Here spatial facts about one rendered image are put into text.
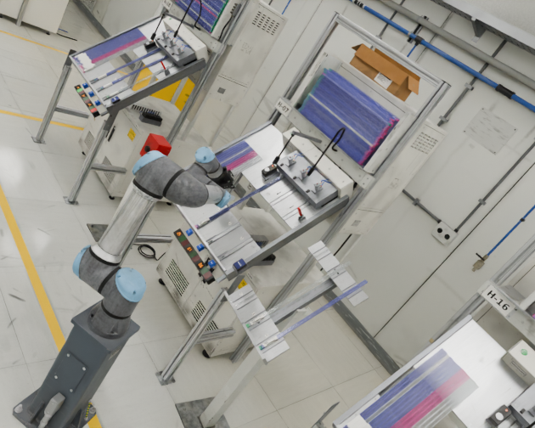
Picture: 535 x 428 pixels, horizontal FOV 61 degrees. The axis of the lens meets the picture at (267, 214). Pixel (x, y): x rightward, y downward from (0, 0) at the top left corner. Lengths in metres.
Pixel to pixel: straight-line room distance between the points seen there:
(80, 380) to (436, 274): 2.61
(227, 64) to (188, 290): 1.55
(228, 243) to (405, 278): 1.91
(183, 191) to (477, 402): 1.31
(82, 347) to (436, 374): 1.32
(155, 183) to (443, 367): 1.27
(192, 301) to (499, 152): 2.32
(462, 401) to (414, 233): 1.98
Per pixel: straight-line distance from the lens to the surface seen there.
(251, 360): 2.15
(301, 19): 4.78
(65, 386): 1.98
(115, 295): 1.67
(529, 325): 2.01
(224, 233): 2.21
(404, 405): 1.89
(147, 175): 1.57
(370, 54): 2.77
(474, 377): 1.99
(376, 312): 3.88
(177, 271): 2.85
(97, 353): 1.80
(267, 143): 2.55
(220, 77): 3.32
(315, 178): 2.28
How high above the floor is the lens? 1.80
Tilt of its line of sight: 22 degrees down
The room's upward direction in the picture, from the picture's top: 34 degrees clockwise
